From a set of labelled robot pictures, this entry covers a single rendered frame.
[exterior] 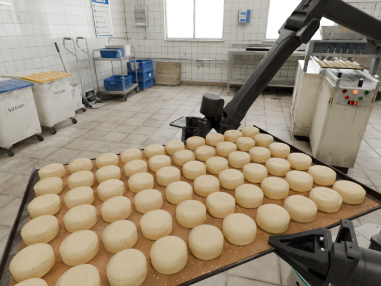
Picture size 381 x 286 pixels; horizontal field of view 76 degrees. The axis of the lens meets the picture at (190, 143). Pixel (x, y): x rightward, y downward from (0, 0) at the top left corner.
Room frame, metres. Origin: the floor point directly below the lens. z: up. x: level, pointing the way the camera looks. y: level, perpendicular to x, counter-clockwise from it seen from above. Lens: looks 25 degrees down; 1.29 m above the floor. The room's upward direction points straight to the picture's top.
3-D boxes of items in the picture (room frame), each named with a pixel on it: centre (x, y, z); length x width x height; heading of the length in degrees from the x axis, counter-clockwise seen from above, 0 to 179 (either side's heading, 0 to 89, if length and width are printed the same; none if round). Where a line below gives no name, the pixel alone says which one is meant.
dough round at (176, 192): (0.38, 0.02, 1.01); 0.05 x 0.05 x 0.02
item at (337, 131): (2.39, -1.50, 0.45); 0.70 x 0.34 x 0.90; 161
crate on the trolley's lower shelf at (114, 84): (5.09, 1.47, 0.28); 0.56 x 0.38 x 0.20; 174
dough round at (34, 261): (0.23, 0.21, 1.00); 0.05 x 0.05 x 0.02
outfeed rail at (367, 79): (2.93, -1.84, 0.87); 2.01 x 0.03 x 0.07; 161
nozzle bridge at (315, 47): (2.87, -1.67, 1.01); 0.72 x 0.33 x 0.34; 71
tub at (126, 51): (5.27, 1.45, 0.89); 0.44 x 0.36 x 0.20; 85
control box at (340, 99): (2.05, -1.38, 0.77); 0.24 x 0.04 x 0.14; 71
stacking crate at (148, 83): (6.00, 1.18, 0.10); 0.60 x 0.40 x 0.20; 164
